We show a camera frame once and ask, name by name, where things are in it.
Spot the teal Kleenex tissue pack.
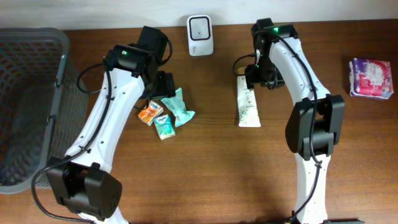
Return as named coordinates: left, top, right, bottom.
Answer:
left=154, top=114, right=175, bottom=140

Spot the red purple pad package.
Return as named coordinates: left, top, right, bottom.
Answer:
left=349, top=58, right=394, bottom=100

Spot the mint green wipes pouch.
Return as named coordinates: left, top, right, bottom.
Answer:
left=161, top=88, right=195, bottom=128

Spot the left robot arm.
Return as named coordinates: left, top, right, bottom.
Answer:
left=41, top=26, right=175, bottom=223

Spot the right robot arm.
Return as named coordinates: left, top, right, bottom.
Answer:
left=244, top=18, right=345, bottom=223

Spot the white leaf-print tube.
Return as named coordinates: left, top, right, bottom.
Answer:
left=237, top=67, right=261, bottom=128

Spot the grey plastic mesh basket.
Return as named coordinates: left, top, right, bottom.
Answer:
left=1, top=28, right=89, bottom=194

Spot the white barcode scanner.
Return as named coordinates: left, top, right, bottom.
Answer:
left=187, top=15, right=214, bottom=57

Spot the orange Kleenex tissue pack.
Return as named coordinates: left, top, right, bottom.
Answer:
left=137, top=100, right=164, bottom=126

